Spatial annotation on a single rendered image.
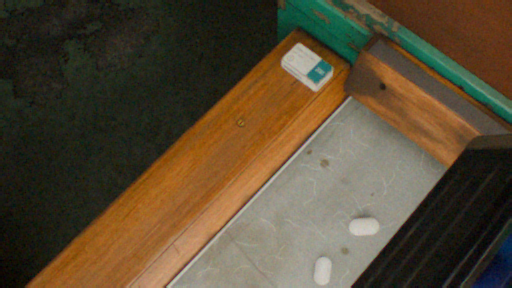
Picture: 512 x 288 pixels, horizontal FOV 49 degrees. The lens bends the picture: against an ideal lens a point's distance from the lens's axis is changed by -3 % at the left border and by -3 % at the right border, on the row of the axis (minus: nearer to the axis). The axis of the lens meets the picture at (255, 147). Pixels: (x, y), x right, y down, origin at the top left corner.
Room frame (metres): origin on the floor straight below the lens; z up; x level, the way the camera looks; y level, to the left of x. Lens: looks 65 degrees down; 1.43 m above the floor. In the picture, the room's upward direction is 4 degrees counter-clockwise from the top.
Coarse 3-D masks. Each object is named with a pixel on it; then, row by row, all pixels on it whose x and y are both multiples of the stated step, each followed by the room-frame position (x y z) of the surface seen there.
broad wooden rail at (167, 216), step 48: (288, 48) 0.45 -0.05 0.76; (240, 96) 0.38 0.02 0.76; (288, 96) 0.37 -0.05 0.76; (336, 96) 0.38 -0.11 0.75; (192, 144) 0.31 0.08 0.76; (240, 144) 0.31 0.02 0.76; (288, 144) 0.31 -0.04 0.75; (144, 192) 0.25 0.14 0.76; (192, 192) 0.25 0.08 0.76; (240, 192) 0.25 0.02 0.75; (96, 240) 0.20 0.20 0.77; (144, 240) 0.19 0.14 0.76; (192, 240) 0.19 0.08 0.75
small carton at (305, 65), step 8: (296, 48) 0.43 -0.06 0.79; (304, 48) 0.43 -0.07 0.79; (288, 56) 0.42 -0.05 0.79; (296, 56) 0.42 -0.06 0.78; (304, 56) 0.42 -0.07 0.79; (312, 56) 0.42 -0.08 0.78; (288, 64) 0.41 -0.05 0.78; (296, 64) 0.41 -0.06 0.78; (304, 64) 0.41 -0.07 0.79; (312, 64) 0.41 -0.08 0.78; (320, 64) 0.40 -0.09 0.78; (328, 64) 0.40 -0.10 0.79; (296, 72) 0.40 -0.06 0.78; (304, 72) 0.39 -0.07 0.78; (312, 72) 0.39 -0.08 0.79; (320, 72) 0.39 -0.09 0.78; (328, 72) 0.39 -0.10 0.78; (304, 80) 0.39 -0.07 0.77; (312, 80) 0.38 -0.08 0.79; (320, 80) 0.38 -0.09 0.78; (312, 88) 0.38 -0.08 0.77
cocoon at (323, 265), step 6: (324, 258) 0.16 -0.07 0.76; (318, 264) 0.15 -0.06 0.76; (324, 264) 0.15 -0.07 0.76; (330, 264) 0.15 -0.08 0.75; (318, 270) 0.15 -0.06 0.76; (324, 270) 0.14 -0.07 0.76; (330, 270) 0.15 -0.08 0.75; (318, 276) 0.14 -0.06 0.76; (324, 276) 0.14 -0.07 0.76; (318, 282) 0.13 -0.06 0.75; (324, 282) 0.13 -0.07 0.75
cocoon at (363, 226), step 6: (354, 222) 0.20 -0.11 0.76; (360, 222) 0.20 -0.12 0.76; (366, 222) 0.20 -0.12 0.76; (372, 222) 0.20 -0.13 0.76; (354, 228) 0.19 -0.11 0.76; (360, 228) 0.19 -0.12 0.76; (366, 228) 0.19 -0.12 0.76; (372, 228) 0.19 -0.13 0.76; (378, 228) 0.19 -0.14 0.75; (360, 234) 0.19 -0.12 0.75; (366, 234) 0.19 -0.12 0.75
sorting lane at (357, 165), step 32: (320, 128) 0.33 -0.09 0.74; (352, 128) 0.33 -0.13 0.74; (384, 128) 0.33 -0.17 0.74; (320, 160) 0.29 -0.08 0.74; (352, 160) 0.29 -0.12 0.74; (384, 160) 0.28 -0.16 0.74; (416, 160) 0.28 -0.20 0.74; (288, 192) 0.25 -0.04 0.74; (320, 192) 0.25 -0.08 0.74; (352, 192) 0.24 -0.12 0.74; (384, 192) 0.24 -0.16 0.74; (416, 192) 0.24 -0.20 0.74; (256, 224) 0.21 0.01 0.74; (288, 224) 0.21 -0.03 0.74; (320, 224) 0.21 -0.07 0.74; (384, 224) 0.20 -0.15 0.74; (224, 256) 0.17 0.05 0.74; (256, 256) 0.17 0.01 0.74; (288, 256) 0.17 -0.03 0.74; (320, 256) 0.17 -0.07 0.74; (352, 256) 0.16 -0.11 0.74
